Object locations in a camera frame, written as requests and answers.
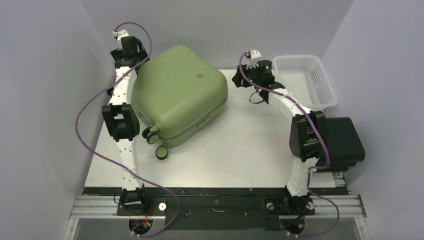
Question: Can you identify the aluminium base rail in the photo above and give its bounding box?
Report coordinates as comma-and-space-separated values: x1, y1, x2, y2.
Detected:
69, 195, 367, 220

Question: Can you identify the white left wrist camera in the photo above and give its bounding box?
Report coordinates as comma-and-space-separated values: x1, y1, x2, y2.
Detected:
112, 29, 130, 41

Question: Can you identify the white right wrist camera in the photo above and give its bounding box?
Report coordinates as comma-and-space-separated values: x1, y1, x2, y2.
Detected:
245, 49, 262, 70

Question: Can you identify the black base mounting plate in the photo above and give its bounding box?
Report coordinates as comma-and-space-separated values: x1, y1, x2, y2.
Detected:
82, 187, 348, 235

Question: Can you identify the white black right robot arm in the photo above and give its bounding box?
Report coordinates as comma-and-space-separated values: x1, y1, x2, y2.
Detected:
232, 60, 331, 214

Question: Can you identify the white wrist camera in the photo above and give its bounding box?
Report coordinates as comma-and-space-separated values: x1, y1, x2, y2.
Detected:
245, 49, 262, 70
112, 29, 130, 41

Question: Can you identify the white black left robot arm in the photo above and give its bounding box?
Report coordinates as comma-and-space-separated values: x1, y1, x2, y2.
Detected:
101, 35, 150, 215

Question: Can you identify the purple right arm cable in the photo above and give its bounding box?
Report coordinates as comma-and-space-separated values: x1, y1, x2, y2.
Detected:
238, 51, 340, 239

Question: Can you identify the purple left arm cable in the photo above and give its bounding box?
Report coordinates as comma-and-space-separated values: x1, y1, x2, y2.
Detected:
75, 21, 181, 239

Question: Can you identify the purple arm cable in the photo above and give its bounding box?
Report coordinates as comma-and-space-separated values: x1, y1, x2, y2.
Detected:
238, 51, 340, 239
75, 21, 181, 239

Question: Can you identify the green hard-shell suitcase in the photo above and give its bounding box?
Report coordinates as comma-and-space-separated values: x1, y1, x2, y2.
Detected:
131, 45, 228, 160

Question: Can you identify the white perforated plastic basket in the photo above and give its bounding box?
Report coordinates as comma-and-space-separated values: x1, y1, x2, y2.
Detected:
273, 55, 338, 111

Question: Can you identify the black and pink storage organizer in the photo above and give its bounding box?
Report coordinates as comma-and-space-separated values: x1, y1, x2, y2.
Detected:
317, 116, 366, 172

